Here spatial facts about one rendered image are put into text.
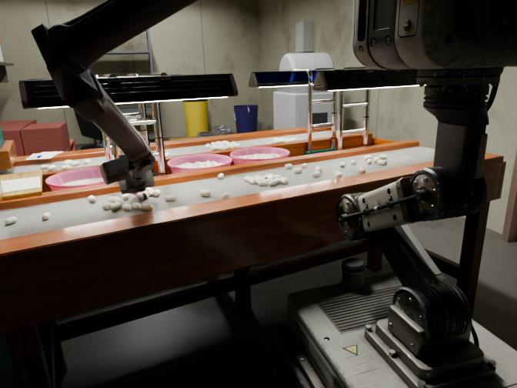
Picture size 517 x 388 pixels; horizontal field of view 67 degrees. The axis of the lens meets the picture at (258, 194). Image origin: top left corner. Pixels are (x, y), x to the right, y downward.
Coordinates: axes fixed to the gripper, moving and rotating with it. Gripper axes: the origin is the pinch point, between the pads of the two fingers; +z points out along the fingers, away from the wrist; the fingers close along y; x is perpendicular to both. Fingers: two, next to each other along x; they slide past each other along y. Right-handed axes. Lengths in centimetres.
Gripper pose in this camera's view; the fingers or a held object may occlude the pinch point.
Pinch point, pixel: (133, 191)
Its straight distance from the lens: 132.6
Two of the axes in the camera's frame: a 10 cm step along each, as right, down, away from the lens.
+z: -3.4, 4.3, 8.4
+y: -8.8, 1.7, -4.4
